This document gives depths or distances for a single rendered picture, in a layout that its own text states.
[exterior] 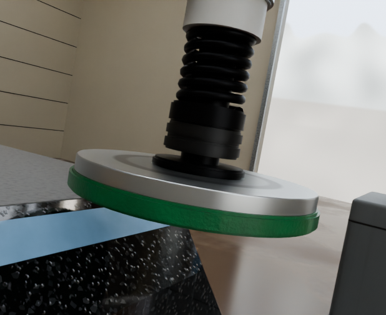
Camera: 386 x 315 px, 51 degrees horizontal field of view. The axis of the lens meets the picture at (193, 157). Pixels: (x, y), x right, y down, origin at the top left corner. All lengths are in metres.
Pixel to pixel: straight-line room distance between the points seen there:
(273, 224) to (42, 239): 0.21
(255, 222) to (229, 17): 0.16
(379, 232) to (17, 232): 0.94
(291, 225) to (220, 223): 0.06
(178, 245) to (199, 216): 0.28
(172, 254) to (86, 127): 6.78
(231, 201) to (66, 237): 0.19
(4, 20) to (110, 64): 1.67
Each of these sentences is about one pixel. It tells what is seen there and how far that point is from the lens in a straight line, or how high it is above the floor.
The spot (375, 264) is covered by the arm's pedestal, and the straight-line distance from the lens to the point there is 1.17.
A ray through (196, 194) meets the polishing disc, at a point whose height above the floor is 0.92.
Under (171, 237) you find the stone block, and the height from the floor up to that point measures 0.82.
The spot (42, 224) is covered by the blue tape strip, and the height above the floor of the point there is 0.85.
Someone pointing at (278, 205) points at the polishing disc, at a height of 0.92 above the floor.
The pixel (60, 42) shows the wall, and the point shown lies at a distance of 7.47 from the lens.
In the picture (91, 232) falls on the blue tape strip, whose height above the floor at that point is 0.84.
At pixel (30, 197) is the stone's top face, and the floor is 0.87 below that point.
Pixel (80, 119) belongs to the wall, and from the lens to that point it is 7.38.
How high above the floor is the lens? 0.96
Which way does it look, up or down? 4 degrees down
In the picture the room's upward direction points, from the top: 10 degrees clockwise
